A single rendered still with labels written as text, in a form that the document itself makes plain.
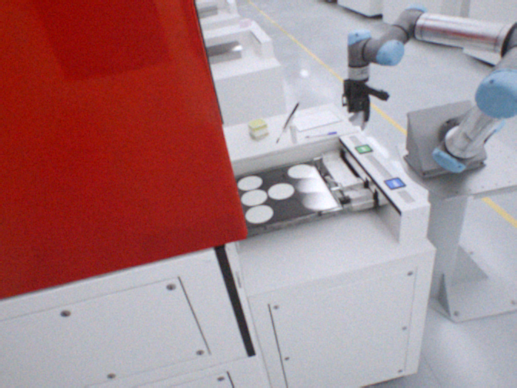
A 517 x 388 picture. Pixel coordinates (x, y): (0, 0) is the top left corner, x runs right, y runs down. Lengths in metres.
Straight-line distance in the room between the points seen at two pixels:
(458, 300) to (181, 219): 1.78
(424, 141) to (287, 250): 0.73
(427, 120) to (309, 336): 0.97
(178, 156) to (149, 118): 0.08
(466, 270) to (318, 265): 1.18
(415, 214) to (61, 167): 1.00
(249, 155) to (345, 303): 0.71
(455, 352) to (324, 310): 0.90
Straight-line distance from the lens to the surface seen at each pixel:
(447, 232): 1.91
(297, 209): 1.36
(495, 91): 1.10
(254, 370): 1.15
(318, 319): 1.38
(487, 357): 2.13
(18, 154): 0.71
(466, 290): 2.33
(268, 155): 1.62
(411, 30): 1.36
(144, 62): 0.61
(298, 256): 1.30
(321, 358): 1.58
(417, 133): 1.66
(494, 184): 1.67
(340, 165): 1.62
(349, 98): 1.44
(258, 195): 1.46
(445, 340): 2.13
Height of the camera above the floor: 1.74
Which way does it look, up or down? 35 degrees down
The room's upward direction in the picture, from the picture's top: 11 degrees counter-clockwise
